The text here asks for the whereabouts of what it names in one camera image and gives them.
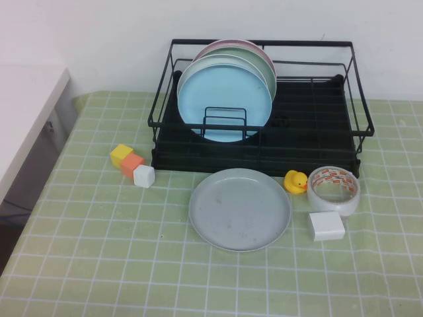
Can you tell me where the grey round plate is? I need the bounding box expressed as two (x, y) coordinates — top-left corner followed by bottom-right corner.
(188, 167), (292, 254)

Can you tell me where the light blue plate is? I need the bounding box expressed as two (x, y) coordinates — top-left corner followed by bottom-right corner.
(177, 63), (274, 143)

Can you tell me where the pale mint plate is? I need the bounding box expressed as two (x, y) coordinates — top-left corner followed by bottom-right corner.
(176, 53), (269, 100)

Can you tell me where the green plate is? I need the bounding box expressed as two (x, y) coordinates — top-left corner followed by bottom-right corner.
(193, 46), (277, 100)

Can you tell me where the pink plate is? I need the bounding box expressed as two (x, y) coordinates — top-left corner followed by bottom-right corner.
(191, 39), (276, 79)

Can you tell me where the white cube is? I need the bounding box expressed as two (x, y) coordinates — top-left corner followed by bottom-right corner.
(133, 164), (156, 189)

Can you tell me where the orange cube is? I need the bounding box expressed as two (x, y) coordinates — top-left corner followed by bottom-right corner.
(120, 153), (145, 180)

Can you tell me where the yellow rubber duck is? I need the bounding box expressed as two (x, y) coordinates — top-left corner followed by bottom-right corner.
(284, 170), (309, 195)

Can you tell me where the yellow cube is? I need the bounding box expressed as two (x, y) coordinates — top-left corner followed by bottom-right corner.
(110, 143), (134, 171)

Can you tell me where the clear tape roll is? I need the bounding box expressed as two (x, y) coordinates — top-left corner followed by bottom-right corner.
(307, 166), (362, 218)

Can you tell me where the green checked tablecloth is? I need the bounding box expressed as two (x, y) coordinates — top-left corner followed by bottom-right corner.
(0, 89), (423, 317)

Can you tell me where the white charger block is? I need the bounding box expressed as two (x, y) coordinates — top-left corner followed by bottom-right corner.
(308, 211), (346, 242)

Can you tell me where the black wire dish rack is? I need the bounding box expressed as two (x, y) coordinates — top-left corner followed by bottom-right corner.
(147, 38), (375, 179)

